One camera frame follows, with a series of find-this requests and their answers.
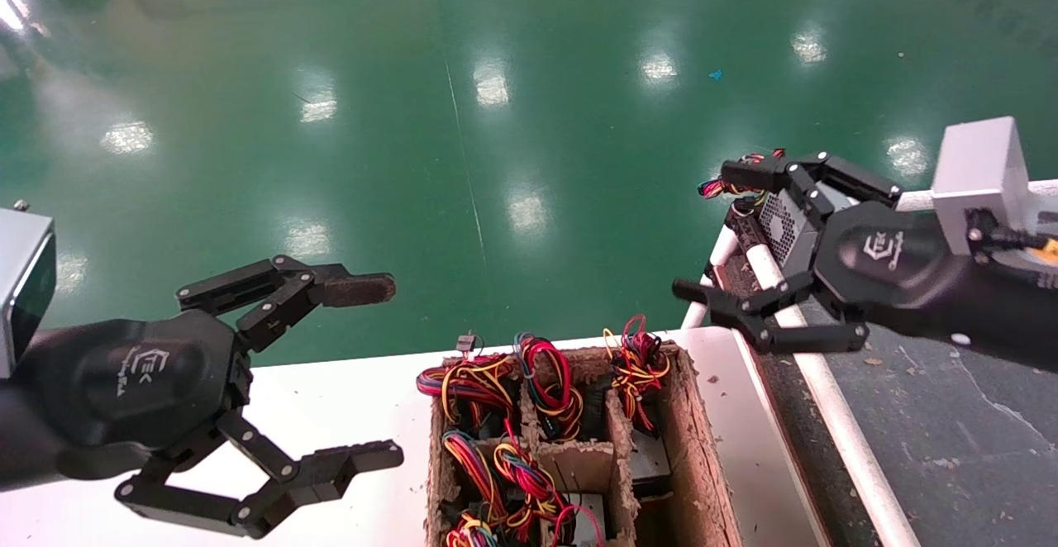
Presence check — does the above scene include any black pipe corner connector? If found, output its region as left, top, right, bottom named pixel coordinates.
left=726, top=200, right=775, bottom=255

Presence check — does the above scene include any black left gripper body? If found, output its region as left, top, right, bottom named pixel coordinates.
left=18, top=312, right=253, bottom=482

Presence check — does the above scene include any brown pulp divider box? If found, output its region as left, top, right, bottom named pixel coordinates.
left=426, top=342, right=745, bottom=547

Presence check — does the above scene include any dark conveyor belt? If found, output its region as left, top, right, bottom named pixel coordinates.
left=715, top=216, right=1058, bottom=547

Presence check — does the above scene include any silver power supply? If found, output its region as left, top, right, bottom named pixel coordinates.
left=631, top=430, right=672, bottom=498

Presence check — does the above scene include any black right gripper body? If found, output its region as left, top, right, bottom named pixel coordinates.
left=814, top=202, right=1058, bottom=373

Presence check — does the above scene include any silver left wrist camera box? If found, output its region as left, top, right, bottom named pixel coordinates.
left=0, top=200, right=57, bottom=379

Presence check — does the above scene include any black cable with yellow tag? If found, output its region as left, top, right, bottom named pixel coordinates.
left=969, top=210, right=1058, bottom=260

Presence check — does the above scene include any white frame pipe with clamp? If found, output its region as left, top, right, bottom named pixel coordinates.
left=682, top=225, right=739, bottom=330

